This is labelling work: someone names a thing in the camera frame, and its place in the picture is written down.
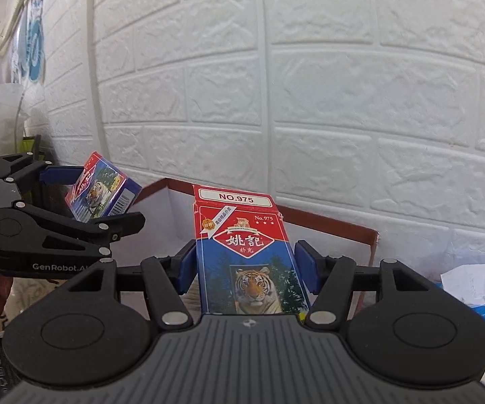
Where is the narrow blue fan wall sticker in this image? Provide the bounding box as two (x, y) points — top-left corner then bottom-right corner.
(13, 36), (26, 82)

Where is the blue red tiger card pack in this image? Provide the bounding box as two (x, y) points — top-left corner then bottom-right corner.
(65, 151), (143, 223)
(192, 184), (313, 315)

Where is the brown cardboard box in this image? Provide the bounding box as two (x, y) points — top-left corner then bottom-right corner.
(135, 177), (380, 316)

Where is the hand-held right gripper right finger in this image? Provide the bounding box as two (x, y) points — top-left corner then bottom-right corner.
(295, 239), (432, 330)

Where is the blue folding fan wall sticker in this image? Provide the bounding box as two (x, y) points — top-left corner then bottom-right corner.
(26, 21), (46, 81)

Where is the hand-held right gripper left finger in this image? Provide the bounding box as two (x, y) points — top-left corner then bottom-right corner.
(68, 239), (197, 330)

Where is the blue tissue pack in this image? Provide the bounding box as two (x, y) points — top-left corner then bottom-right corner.
(440, 263), (485, 365)

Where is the green panel black frame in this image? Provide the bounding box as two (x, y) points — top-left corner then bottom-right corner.
(21, 134), (43, 165)

